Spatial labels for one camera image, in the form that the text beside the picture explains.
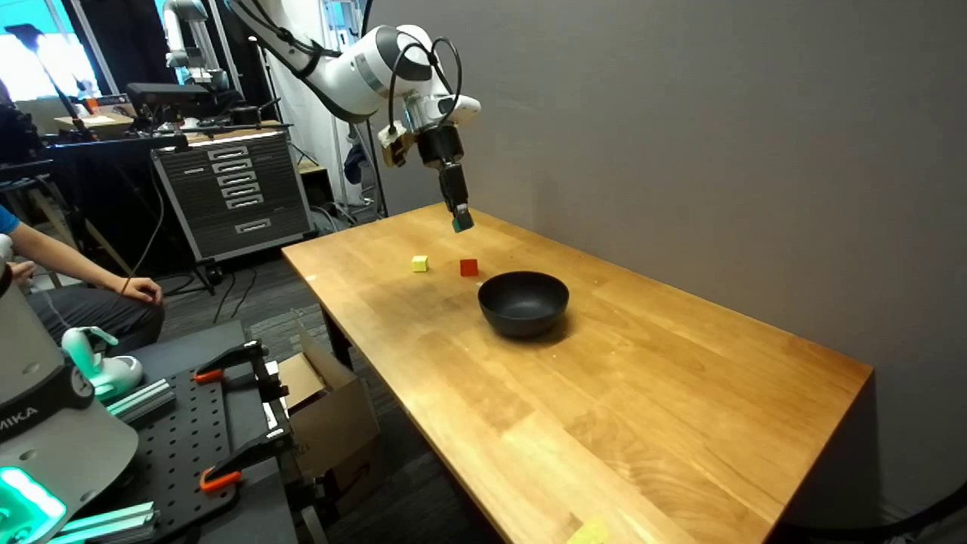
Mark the person's dark trouser leg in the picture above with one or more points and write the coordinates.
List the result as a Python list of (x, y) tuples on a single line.
[(100, 316)]

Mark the black tripod stand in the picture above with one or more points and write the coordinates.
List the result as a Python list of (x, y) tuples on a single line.
[(46, 75)]

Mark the person's hand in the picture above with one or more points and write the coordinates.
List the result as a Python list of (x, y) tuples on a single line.
[(142, 290)]

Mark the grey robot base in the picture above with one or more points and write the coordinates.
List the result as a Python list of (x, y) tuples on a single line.
[(49, 423)]

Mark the black perforated board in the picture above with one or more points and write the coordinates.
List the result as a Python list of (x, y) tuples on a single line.
[(193, 443)]

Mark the person's forearm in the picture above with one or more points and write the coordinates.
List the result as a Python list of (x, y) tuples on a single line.
[(66, 257)]

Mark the black bowl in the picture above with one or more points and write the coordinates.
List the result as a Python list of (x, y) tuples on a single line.
[(523, 305)]

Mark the blue shirt sleeve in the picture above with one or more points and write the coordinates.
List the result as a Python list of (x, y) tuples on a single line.
[(7, 219)]

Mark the orange block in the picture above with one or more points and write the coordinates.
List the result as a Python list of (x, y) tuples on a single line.
[(470, 268)]

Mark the teal and white device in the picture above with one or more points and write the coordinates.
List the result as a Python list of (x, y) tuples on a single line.
[(97, 363)]

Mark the cardboard box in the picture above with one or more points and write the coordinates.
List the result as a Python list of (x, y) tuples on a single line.
[(329, 412)]

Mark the black cabinet with white print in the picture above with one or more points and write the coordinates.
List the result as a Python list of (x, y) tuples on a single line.
[(232, 196)]

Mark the teal metal bar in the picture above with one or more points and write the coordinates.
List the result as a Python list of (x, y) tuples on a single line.
[(140, 401), (106, 524)]

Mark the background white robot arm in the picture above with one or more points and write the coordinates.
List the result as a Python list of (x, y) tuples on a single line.
[(199, 46)]

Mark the yellow block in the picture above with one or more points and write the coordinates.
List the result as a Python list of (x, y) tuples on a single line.
[(422, 265)]

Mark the green block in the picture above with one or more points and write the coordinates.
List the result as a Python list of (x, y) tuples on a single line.
[(464, 222)]

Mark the yellow sticky note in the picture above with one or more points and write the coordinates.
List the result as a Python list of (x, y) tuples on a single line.
[(591, 534)]

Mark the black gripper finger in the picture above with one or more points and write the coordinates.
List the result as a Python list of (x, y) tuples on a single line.
[(454, 191), (464, 191)]

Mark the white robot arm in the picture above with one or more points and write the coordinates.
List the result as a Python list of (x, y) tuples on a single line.
[(364, 69)]

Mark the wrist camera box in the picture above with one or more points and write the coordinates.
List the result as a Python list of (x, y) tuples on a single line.
[(398, 143)]

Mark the cluttered background desk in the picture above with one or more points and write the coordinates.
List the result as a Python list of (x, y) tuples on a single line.
[(94, 124)]

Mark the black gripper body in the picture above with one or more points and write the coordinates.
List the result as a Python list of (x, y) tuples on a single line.
[(442, 147)]

